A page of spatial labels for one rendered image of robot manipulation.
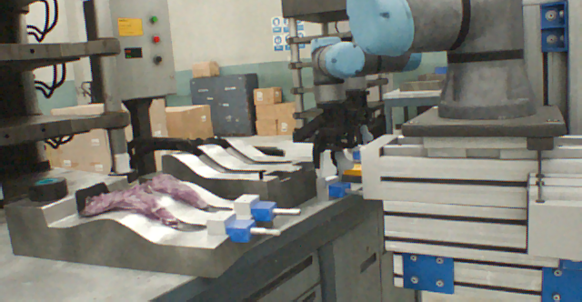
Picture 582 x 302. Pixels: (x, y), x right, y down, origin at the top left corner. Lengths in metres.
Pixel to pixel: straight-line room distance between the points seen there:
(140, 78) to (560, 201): 1.55
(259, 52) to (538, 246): 7.98
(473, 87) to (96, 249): 0.72
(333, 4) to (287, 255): 4.19
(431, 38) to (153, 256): 0.58
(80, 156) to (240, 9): 4.45
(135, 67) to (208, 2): 7.28
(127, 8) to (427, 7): 1.39
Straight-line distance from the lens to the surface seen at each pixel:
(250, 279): 1.01
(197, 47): 9.20
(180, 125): 5.71
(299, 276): 1.18
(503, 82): 0.73
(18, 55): 1.58
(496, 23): 0.73
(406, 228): 0.79
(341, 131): 1.09
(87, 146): 5.39
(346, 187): 1.14
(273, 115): 7.96
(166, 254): 0.83
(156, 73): 1.91
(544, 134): 0.68
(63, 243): 0.99
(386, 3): 0.65
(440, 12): 0.68
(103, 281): 0.87
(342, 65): 0.96
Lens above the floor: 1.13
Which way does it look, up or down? 9 degrees down
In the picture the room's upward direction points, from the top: 5 degrees counter-clockwise
